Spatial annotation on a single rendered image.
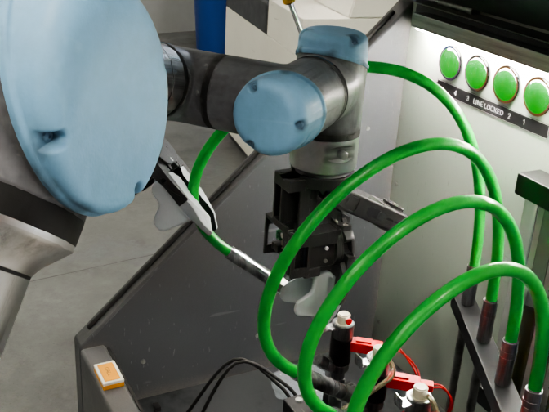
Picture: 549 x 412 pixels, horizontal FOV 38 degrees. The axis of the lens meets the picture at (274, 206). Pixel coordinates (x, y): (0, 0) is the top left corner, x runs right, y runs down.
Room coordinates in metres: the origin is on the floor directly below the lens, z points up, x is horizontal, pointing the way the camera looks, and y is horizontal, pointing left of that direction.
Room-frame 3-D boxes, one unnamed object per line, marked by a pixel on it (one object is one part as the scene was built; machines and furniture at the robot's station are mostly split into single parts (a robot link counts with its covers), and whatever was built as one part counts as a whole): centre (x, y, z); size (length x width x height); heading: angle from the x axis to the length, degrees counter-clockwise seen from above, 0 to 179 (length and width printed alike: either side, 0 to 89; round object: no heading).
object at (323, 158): (0.83, -0.05, 1.35); 0.08 x 0.08 x 0.05
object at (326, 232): (0.83, -0.04, 1.27); 0.09 x 0.08 x 0.12; 118
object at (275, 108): (0.75, 0.01, 1.43); 0.11 x 0.11 x 0.08; 66
